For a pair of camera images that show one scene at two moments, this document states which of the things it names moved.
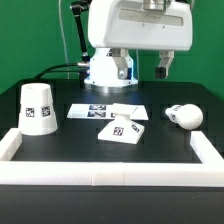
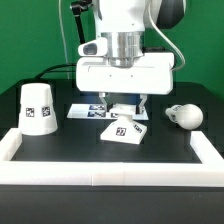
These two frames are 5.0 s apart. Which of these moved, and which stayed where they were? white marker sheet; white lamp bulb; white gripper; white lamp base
Moved: white gripper
Stayed: white lamp base; white marker sheet; white lamp bulb
